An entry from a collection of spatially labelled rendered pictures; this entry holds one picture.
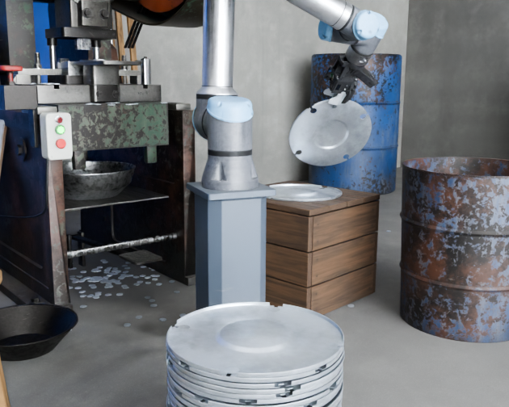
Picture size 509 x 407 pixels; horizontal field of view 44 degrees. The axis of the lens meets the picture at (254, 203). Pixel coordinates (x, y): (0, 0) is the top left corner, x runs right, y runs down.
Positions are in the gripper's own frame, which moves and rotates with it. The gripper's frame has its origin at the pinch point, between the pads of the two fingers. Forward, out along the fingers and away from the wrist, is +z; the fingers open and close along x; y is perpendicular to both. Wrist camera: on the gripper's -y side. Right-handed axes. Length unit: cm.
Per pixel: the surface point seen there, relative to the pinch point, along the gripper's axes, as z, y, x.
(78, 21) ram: 8, 76, -45
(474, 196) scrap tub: -22, -11, 55
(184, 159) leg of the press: 32, 45, -4
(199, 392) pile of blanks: -44, 83, 98
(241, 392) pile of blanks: -49, 78, 100
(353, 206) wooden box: 12.8, 0.8, 32.6
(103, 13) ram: 5, 68, -46
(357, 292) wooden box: 35, -3, 53
